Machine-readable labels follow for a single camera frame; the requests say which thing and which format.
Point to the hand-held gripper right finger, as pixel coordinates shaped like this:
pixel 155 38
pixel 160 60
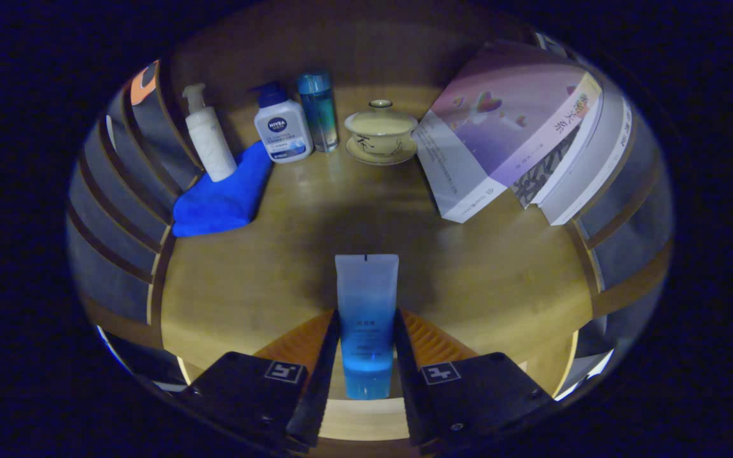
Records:
pixel 408 388

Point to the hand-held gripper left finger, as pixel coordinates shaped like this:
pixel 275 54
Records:
pixel 322 381

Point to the blue translucent tube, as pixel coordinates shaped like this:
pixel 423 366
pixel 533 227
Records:
pixel 366 299

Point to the wooden countertop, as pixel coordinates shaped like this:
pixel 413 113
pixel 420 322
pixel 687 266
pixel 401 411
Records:
pixel 277 267

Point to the wooden cabinet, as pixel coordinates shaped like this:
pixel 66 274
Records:
pixel 354 51

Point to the blue cloth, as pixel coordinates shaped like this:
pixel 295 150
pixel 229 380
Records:
pixel 223 197

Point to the white bottle with blue cap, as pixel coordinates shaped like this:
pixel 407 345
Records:
pixel 284 130

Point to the black patterned book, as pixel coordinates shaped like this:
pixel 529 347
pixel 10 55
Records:
pixel 541 168

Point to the beige lidded teacup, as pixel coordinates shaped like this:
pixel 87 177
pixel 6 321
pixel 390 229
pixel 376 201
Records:
pixel 380 130

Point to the white pump bottle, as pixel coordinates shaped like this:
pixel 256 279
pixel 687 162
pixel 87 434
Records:
pixel 210 143

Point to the teal transparent bottle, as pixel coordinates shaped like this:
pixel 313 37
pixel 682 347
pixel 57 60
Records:
pixel 319 114

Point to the purple and white book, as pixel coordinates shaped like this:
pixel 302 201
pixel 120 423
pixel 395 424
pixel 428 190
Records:
pixel 494 127

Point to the white book with black lettering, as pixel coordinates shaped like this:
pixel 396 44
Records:
pixel 595 172

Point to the plain white book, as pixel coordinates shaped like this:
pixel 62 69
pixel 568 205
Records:
pixel 573 152

